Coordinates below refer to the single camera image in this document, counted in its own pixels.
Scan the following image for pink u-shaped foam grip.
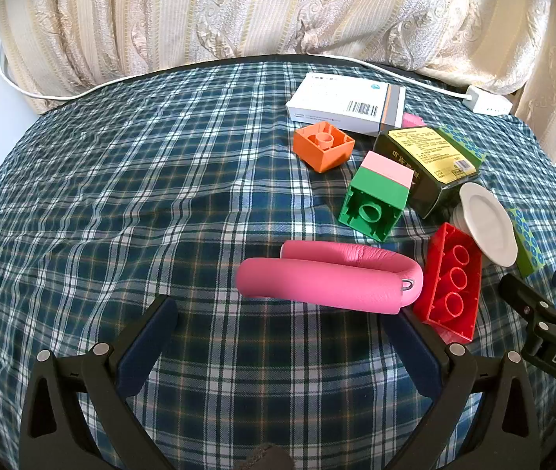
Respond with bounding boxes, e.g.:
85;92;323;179
235;240;426;315

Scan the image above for dark green yellow-label box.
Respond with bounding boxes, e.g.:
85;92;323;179
372;126;482;220

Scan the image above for white power strip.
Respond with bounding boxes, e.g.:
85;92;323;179
464;85;513;114

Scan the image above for red toy block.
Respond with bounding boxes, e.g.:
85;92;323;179
412;222;483;344

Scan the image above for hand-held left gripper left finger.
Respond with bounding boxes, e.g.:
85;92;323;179
19;294;181;470

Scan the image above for white medicine box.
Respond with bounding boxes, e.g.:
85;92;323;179
285;72;407;138

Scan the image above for blue plaid tablecloth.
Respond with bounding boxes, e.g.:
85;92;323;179
0;56;556;470

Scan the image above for green and pink toy block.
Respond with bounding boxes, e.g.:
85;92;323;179
338;151;416;242

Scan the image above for person's left hand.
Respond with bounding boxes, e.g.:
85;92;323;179
243;443;294;470

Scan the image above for small white plastic cup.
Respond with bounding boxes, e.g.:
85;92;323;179
449;182;520;268

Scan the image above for orange toy block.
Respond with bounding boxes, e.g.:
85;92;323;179
292;121;356;174

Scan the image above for green blue-dotted block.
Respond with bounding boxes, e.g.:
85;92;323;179
507;207;548;279

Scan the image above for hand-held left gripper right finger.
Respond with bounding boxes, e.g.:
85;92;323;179
383;311;543;470

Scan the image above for cream patterned curtain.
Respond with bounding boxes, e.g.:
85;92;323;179
0;0;556;167

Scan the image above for white power cable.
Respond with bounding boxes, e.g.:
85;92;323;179
0;39;472;101

